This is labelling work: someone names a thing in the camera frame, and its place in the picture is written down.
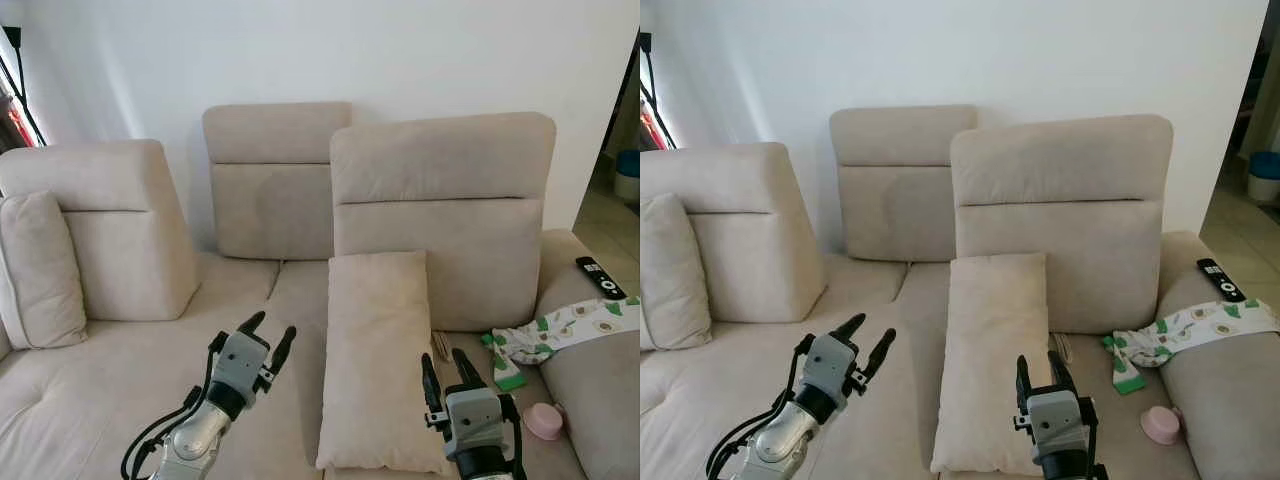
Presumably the long cream pillow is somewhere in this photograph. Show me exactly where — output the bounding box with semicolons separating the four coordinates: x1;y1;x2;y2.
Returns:
930;252;1051;476
316;250;451;476

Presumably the beige sofa back cushion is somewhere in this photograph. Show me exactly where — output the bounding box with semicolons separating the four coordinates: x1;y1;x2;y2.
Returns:
330;112;558;333
829;105;979;263
203;101;353;261
0;140;201;323
950;114;1174;335
640;142;827;324

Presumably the beige fabric sofa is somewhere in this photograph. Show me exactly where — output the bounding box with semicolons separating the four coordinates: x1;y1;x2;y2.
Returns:
640;105;1280;480
0;101;641;480

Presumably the small beige piped pillow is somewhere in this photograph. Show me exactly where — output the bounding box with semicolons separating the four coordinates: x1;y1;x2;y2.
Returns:
0;190;89;351
640;192;713;351

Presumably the pink bowl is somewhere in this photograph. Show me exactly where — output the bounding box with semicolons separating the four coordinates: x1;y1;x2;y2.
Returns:
1140;405;1184;446
522;402;566;441

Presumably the white avocado print cloth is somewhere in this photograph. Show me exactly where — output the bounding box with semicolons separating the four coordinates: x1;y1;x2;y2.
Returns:
480;296;641;393
1102;298;1279;395

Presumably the black remote control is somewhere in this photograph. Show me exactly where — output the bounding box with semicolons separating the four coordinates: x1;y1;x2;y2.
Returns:
1196;258;1247;303
575;256;627;301

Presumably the white bin with blue lid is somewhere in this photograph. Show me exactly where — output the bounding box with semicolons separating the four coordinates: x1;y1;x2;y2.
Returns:
1247;152;1280;204
613;150;641;204

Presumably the black metal stand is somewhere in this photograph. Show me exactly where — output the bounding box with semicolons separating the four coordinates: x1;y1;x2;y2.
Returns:
640;32;679;151
0;25;47;149

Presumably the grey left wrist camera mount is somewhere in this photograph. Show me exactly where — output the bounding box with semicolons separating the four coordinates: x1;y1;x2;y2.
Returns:
800;335;861;398
214;333;273;397

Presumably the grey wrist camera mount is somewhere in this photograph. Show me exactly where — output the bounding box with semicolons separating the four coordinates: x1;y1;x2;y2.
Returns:
1025;392;1093;458
800;335;861;398
214;333;273;397
443;388;517;453

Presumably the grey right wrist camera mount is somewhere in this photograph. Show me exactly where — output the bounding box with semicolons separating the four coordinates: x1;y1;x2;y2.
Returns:
1025;392;1093;458
443;388;517;453

